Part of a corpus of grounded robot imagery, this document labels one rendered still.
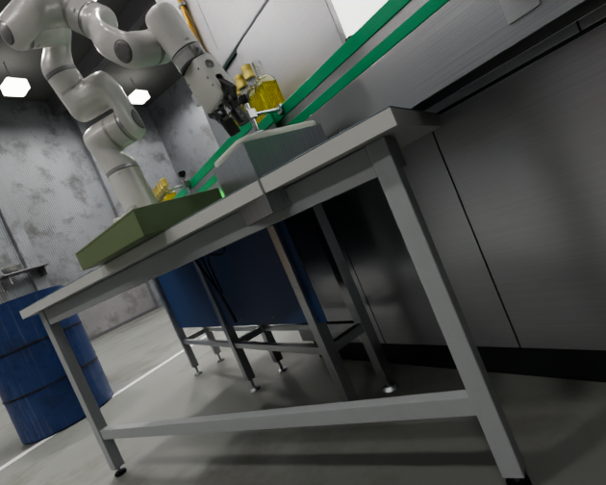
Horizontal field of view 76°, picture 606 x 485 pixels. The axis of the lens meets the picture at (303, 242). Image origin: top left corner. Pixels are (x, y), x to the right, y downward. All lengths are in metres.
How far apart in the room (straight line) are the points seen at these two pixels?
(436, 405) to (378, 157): 0.50
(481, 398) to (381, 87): 0.65
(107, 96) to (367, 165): 0.77
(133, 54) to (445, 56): 0.64
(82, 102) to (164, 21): 0.39
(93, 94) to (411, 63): 0.83
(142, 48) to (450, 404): 0.98
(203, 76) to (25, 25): 0.45
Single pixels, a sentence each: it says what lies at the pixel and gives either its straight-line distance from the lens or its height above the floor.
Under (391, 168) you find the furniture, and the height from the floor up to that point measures 0.66.
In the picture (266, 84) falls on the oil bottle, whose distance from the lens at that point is 1.26.
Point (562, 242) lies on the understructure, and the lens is 1.03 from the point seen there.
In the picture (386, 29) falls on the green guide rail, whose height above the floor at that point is 0.92.
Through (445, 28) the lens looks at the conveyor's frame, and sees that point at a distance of 0.82.
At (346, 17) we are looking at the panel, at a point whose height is 1.09.
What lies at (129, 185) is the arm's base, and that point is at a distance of 1.21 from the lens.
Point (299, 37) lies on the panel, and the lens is 1.34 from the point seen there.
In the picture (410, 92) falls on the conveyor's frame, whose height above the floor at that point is 0.78.
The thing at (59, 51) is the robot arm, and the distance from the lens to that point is 1.33.
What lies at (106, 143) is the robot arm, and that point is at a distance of 1.26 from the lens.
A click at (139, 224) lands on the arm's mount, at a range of 1.00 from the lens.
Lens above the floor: 0.63
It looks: 2 degrees down
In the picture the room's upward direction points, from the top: 23 degrees counter-clockwise
